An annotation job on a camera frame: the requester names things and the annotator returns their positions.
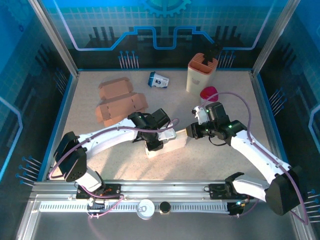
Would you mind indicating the small electronics board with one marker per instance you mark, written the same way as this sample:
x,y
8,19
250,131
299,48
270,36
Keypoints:
x,y
236,207
96,205

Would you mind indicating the black round knob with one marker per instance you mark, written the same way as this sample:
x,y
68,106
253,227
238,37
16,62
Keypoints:
x,y
165,207

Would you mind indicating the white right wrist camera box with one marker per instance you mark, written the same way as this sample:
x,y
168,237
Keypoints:
x,y
201,116

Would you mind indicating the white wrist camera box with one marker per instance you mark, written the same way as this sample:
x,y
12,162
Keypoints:
x,y
201,116
167,135

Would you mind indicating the pink lid yogurt cup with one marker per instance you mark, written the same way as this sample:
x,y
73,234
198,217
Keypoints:
x,y
208,92

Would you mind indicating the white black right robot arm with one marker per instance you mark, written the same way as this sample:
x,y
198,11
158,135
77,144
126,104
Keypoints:
x,y
260,155

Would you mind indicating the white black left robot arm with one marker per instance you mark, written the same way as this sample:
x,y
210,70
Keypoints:
x,y
110,137

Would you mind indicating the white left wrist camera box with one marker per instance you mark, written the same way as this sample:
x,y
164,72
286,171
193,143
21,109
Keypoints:
x,y
167,135

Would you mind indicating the white paper box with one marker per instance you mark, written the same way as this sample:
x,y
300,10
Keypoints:
x,y
175,146

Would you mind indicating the grey metal shelf plate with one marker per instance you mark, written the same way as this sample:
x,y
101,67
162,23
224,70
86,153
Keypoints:
x,y
162,227

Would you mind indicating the aluminium frame post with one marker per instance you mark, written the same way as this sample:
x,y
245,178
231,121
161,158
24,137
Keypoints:
x,y
270,42
57,42

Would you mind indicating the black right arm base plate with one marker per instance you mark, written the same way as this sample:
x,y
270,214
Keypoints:
x,y
217,191

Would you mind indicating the blue lid yogurt cup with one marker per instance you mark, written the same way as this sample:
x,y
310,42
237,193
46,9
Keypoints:
x,y
160,81

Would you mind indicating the brown paper box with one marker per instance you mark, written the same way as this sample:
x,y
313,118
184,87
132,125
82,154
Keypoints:
x,y
117,110

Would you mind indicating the beige orange knife block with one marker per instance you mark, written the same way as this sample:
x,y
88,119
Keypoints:
x,y
197,77

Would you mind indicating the aluminium left frame post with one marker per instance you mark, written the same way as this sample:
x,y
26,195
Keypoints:
x,y
57,42

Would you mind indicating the aluminium right frame post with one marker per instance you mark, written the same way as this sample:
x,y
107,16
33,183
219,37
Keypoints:
x,y
270,42

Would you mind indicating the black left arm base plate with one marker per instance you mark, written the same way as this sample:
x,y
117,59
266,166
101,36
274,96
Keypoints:
x,y
112,191

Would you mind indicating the aluminium front frame rail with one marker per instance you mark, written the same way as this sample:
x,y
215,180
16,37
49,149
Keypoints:
x,y
162,188

